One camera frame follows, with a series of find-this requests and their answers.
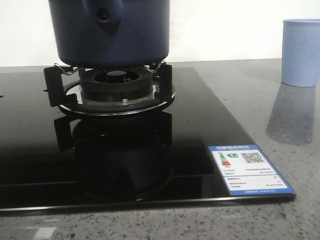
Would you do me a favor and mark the light blue ribbed cup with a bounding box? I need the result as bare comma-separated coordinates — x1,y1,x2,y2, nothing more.
281,18,320,88

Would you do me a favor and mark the black metal pot support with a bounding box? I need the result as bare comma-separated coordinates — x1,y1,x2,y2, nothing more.
43,61,175,116

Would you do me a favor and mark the dark blue cooking pot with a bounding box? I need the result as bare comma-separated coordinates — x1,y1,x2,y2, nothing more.
48,0,170,69

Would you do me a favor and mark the black round gas burner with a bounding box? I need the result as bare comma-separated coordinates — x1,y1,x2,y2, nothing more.
79,67,153,106

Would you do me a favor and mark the blue white energy label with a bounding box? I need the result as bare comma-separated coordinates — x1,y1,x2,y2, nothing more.
208,144,294,196

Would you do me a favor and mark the black glass gas cooktop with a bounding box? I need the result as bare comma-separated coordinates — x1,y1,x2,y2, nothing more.
0,68,296,215

